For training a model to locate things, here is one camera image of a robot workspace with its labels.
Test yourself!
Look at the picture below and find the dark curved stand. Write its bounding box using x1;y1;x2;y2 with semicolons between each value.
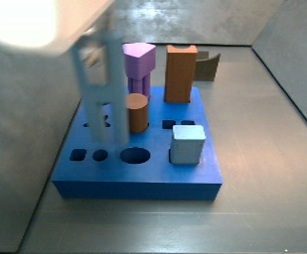
194;52;221;81

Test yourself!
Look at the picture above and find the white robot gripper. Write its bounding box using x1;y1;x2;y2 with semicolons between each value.
0;0;114;55

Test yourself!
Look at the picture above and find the purple pentagon block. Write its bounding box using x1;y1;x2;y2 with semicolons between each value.
122;43;156;97

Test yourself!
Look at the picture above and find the light blue square-circle object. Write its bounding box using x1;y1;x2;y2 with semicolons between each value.
70;31;129;144

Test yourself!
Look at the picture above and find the tall brown notched block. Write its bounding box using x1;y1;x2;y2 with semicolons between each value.
164;45;198;103

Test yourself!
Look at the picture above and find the light blue square block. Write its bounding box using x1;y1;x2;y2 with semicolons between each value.
170;125;206;165

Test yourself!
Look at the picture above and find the blue shape sorter board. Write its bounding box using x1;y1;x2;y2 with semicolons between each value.
52;86;224;200

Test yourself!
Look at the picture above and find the brown cylinder block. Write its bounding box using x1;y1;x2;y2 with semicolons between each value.
126;93;149;133

